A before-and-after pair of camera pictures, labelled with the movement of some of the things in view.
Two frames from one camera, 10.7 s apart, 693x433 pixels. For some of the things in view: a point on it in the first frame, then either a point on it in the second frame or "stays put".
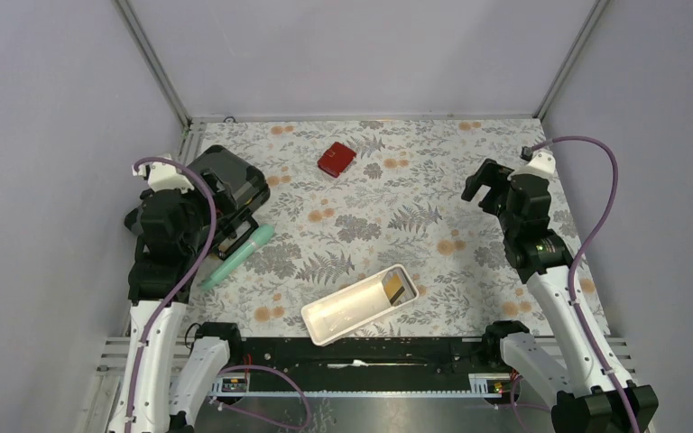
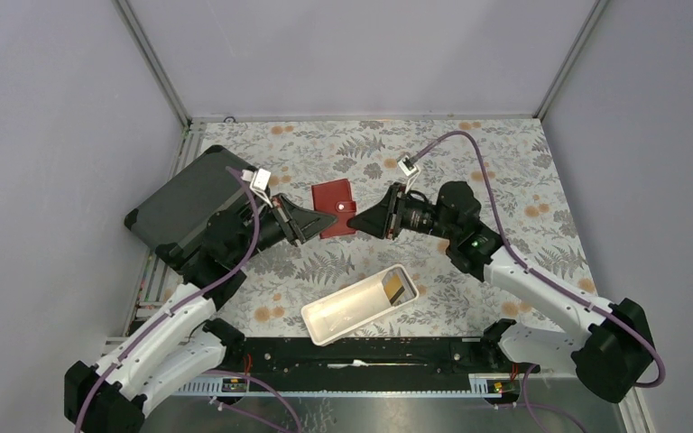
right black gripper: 490,169 → 387,216
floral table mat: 348,196 stays put
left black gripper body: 222,202 → 283,223
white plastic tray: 358,303 stays put
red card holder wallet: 336,160 → 335,198
